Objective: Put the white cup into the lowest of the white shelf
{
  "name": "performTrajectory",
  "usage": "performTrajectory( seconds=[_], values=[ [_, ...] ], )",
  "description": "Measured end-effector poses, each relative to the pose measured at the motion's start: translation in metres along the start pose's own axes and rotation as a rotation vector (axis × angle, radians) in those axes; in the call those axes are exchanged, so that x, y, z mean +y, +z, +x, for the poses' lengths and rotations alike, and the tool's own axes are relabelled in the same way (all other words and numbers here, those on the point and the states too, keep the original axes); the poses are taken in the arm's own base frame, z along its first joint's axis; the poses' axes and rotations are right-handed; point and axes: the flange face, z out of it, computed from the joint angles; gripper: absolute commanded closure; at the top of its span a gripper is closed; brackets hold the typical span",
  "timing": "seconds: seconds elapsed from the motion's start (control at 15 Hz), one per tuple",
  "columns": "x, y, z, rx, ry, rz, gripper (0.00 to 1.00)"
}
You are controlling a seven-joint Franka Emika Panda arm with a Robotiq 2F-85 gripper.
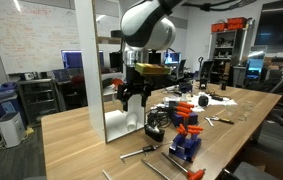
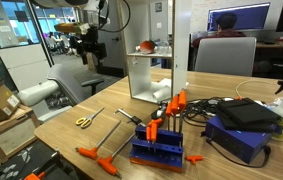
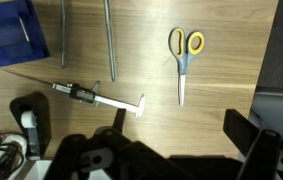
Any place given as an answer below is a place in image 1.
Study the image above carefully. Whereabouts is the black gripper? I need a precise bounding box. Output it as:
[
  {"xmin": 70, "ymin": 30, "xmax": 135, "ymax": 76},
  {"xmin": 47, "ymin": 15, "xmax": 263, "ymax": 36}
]
[{"xmin": 115, "ymin": 65, "xmax": 154, "ymax": 113}]

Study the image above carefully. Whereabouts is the white cup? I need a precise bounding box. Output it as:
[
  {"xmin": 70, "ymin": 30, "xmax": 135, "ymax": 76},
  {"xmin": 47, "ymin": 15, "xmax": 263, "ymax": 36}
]
[{"xmin": 125, "ymin": 112, "xmax": 139, "ymax": 132}]

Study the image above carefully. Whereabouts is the white shelf unit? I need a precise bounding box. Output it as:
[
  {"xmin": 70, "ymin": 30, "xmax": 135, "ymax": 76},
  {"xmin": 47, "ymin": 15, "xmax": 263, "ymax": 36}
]
[{"xmin": 73, "ymin": 0, "xmax": 148, "ymax": 144}]

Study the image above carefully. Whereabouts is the orange round object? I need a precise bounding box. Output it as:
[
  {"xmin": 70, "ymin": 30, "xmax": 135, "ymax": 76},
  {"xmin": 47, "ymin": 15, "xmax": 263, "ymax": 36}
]
[{"xmin": 110, "ymin": 78, "xmax": 125, "ymax": 88}]

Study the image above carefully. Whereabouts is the small black box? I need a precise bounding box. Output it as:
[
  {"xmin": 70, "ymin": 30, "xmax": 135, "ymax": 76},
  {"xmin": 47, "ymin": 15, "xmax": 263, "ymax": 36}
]
[{"xmin": 143, "ymin": 123, "xmax": 166, "ymax": 143}]

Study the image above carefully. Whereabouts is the metal caliper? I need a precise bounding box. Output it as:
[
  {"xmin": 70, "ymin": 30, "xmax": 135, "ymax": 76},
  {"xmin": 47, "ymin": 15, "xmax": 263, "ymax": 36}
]
[{"xmin": 119, "ymin": 143, "xmax": 164, "ymax": 162}]

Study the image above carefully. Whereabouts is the small lit monitor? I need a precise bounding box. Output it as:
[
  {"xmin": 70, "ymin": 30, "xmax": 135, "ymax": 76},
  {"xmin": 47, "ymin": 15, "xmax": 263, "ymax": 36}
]
[{"xmin": 163, "ymin": 51, "xmax": 183, "ymax": 66}]

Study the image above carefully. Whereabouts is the seated person in red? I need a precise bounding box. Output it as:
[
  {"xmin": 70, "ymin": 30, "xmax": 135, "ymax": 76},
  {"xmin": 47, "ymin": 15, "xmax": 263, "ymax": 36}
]
[{"xmin": 68, "ymin": 73, "xmax": 86, "ymax": 101}]

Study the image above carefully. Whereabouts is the blue box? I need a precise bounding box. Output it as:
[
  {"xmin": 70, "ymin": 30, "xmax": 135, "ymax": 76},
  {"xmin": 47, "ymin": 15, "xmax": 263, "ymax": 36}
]
[{"xmin": 169, "ymin": 101, "xmax": 199, "ymax": 127}]

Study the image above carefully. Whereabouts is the black round device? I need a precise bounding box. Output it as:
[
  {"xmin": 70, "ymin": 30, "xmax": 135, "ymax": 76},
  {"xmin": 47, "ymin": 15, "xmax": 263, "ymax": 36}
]
[{"xmin": 197, "ymin": 94, "xmax": 210, "ymax": 108}]

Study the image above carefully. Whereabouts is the blue hex key holder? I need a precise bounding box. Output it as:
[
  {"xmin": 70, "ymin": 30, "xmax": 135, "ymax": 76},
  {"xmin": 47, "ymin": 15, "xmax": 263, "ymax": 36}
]
[{"xmin": 168, "ymin": 131, "xmax": 203, "ymax": 163}]

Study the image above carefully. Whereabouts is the monitor with blue screen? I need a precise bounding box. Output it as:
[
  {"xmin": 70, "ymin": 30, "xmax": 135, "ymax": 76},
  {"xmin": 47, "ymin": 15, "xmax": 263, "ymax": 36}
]
[{"xmin": 60, "ymin": 49, "xmax": 105, "ymax": 71}]

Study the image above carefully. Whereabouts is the white paper sheet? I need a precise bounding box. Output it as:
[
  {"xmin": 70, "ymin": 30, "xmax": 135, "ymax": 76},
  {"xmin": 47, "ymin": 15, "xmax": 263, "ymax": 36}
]
[{"xmin": 189, "ymin": 91, "xmax": 239, "ymax": 108}]

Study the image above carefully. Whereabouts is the metal storage rack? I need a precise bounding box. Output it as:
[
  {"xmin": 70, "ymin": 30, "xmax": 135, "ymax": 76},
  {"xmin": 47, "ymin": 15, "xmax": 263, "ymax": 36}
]
[{"xmin": 209, "ymin": 28, "xmax": 254, "ymax": 84}]

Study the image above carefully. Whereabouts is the orange storage bin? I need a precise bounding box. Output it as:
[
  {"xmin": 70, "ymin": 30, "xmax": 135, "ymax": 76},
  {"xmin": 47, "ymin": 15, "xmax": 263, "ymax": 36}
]
[
  {"xmin": 210, "ymin": 22, "xmax": 229, "ymax": 33},
  {"xmin": 226, "ymin": 17, "xmax": 248, "ymax": 31}
]

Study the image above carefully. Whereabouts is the blue recycling bin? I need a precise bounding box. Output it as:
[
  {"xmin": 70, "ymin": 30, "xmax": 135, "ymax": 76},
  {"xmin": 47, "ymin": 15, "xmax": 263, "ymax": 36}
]
[{"xmin": 0, "ymin": 82, "xmax": 24, "ymax": 121}]

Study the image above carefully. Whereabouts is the black cable bundle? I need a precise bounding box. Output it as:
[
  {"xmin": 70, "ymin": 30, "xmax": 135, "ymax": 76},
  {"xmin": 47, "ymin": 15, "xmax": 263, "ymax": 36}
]
[{"xmin": 146, "ymin": 108, "xmax": 172, "ymax": 129}]

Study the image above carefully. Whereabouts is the tall orange-handled hex key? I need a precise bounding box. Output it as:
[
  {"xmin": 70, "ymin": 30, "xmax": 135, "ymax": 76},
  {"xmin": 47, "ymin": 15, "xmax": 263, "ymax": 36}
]
[
  {"xmin": 175, "ymin": 105, "xmax": 193, "ymax": 114},
  {"xmin": 176, "ymin": 101, "xmax": 196, "ymax": 110},
  {"xmin": 175, "ymin": 111, "xmax": 191, "ymax": 119}
]

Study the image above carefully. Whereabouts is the short orange-handled hex key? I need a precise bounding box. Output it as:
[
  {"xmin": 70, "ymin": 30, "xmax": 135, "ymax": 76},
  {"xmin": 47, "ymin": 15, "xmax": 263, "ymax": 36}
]
[
  {"xmin": 175, "ymin": 123, "xmax": 189, "ymax": 136},
  {"xmin": 186, "ymin": 124, "xmax": 204, "ymax": 132}
]

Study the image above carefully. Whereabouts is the long orange T-handle hex key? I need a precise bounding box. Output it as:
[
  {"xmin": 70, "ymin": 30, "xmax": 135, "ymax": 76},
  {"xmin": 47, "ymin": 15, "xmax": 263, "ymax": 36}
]
[
  {"xmin": 160, "ymin": 151, "xmax": 207, "ymax": 180},
  {"xmin": 141, "ymin": 158, "xmax": 172, "ymax": 180}
]

